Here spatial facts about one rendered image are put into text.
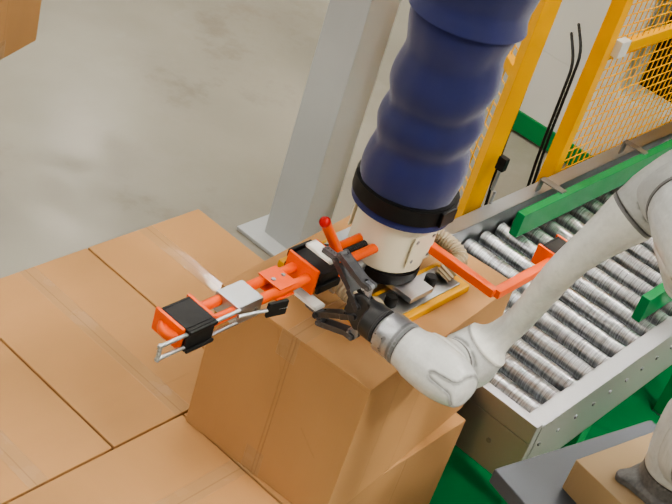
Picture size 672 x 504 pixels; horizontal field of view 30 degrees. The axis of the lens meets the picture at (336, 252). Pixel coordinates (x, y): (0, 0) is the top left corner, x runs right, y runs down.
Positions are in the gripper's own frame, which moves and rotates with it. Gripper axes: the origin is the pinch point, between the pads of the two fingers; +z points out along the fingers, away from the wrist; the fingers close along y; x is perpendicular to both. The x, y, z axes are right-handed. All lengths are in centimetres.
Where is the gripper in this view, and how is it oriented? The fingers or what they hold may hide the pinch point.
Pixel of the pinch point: (309, 270)
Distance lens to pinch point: 248.3
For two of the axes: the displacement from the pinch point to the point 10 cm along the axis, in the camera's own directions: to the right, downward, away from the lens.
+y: -2.6, 7.9, 5.5
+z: -7.1, -5.4, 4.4
